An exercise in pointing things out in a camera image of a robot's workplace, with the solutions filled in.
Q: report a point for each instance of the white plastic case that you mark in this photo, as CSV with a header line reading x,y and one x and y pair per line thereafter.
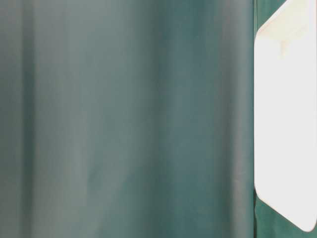
x,y
285,113

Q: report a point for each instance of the green table cloth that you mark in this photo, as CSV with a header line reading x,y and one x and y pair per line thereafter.
x,y
131,119

